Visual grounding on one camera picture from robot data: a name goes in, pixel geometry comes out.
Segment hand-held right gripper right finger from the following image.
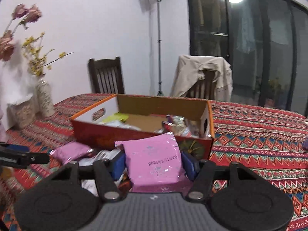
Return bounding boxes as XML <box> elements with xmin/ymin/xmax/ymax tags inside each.
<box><xmin>180</xmin><ymin>150</ymin><xmax>264</xmax><ymax>203</ymax></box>

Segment patterned red tablecloth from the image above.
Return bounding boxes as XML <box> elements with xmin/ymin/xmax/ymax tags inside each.
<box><xmin>0</xmin><ymin>93</ymin><xmax>308</xmax><ymax>231</ymax></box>

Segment pink vase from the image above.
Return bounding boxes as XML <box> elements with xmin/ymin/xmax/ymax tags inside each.
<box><xmin>0</xmin><ymin>111</ymin><xmax>9</xmax><ymax>142</ymax></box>

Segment black framed glass door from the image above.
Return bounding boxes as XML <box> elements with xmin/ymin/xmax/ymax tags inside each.
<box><xmin>186</xmin><ymin>0</ymin><xmax>308</xmax><ymax>117</ymax></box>

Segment yellow flower branches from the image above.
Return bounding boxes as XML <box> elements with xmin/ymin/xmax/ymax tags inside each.
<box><xmin>22</xmin><ymin>32</ymin><xmax>74</xmax><ymax>77</ymax></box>

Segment pale hanging garment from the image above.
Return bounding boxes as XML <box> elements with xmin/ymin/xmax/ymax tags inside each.
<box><xmin>237</xmin><ymin>10</ymin><xmax>256</xmax><ymax>53</ymax></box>

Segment dark wooden chair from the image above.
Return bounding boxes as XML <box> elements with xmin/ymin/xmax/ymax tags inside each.
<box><xmin>88</xmin><ymin>56</ymin><xmax>125</xmax><ymax>95</ymax></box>

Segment pink flowers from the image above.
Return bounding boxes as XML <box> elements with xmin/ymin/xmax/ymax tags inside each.
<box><xmin>0</xmin><ymin>3</ymin><xmax>42</xmax><ymax>62</ymax></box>

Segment white snack packet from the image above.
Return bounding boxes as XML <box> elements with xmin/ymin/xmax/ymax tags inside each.
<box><xmin>93</xmin><ymin>149</ymin><xmax>122</xmax><ymax>160</ymax></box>

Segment studio light on stand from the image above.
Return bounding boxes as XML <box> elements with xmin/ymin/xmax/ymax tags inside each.
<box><xmin>145</xmin><ymin>0</ymin><xmax>165</xmax><ymax>97</ymax></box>

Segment large pink snack packet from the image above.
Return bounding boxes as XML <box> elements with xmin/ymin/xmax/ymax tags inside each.
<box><xmin>122</xmin><ymin>132</ymin><xmax>193</xmax><ymax>194</ymax></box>

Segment orange cardboard box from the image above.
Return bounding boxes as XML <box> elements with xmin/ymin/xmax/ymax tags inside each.
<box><xmin>70</xmin><ymin>94</ymin><xmax>215</xmax><ymax>160</ymax></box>

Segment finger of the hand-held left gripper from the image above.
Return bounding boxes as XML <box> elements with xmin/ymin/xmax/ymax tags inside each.
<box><xmin>23</xmin><ymin>152</ymin><xmax>50</xmax><ymax>165</ymax></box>
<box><xmin>0</xmin><ymin>143</ymin><xmax>30</xmax><ymax>152</ymax></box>

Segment beige jacket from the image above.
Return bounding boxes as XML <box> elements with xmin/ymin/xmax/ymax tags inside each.
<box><xmin>170</xmin><ymin>55</ymin><xmax>233</xmax><ymax>101</ymax></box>

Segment floral ceramic vase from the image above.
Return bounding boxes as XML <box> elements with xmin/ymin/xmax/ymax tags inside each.
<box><xmin>36</xmin><ymin>76</ymin><xmax>56</xmax><ymax>117</ymax></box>

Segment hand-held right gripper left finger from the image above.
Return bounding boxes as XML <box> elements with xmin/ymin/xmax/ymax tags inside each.
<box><xmin>46</xmin><ymin>153</ymin><xmax>127</xmax><ymax>203</ymax></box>

